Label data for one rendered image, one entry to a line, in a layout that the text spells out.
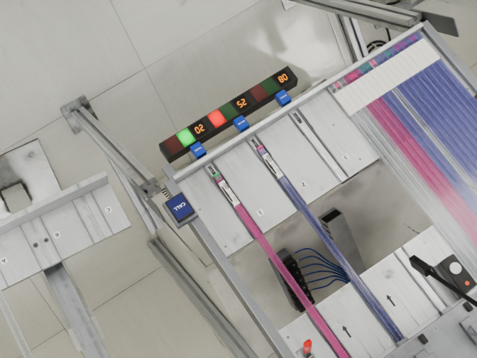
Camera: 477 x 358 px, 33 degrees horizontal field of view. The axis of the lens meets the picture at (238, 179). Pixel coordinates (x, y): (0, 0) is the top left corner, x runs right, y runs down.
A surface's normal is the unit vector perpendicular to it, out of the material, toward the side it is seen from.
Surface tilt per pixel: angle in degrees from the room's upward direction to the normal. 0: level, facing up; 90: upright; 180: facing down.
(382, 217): 0
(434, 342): 45
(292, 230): 0
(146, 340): 0
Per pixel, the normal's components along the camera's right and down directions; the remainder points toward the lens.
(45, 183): 0.41, 0.33
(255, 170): 0.02, -0.33
